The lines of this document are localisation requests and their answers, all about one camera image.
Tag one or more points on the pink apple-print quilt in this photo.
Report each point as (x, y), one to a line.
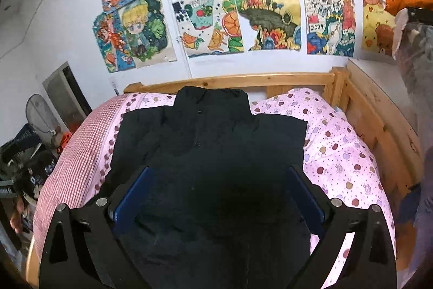
(338, 153)

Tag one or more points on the person's left hand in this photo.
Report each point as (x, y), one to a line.
(16, 221)

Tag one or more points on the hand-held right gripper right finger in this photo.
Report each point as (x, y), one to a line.
(306, 197)

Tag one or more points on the black plastic crate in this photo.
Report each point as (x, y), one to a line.
(20, 143)

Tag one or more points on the group of colourful wall drawings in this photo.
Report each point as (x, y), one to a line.
(270, 4)

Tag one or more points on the black coat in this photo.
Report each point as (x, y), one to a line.
(209, 140)

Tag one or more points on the white wall pipe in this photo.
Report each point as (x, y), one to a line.
(189, 69)

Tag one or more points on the pink checked bed sheet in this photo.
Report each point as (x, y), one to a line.
(74, 153)

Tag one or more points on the wooden bed frame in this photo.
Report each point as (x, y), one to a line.
(372, 106)

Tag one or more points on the grey purple cloth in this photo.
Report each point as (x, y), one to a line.
(417, 228)

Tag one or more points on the plastic-wrapped clothes bundle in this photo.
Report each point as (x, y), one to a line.
(414, 55)

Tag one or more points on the white electric fan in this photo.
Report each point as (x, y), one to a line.
(40, 113)

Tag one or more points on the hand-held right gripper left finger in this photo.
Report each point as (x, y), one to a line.
(135, 194)

